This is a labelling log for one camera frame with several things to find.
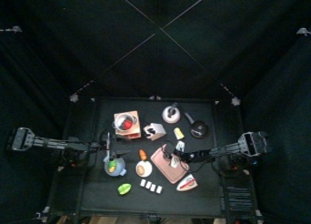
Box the white red toy iron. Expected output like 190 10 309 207
174 173 198 192

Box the white toy knife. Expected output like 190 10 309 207
169 154 182 169

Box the pink cutting board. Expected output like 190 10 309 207
149 143 190 185

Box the yellow green toy corn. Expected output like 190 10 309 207
106 159 118 174

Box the blue toy pot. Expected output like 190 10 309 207
101 156 128 178

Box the red toy tomato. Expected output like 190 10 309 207
121 119 134 130

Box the orange toy carrot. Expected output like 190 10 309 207
137 148 149 161

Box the silver toy pot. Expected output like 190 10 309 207
112 114 138 132

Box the yellow toy butter piece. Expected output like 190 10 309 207
172 127 185 140

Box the black toy frying pan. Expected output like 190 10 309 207
182 112 209 139

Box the green toy leaf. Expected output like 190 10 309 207
116 182 133 196

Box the white printed label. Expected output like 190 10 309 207
225 185 253 213

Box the thin diagonal frame cord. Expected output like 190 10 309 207
112 0 240 103
72 0 216 97

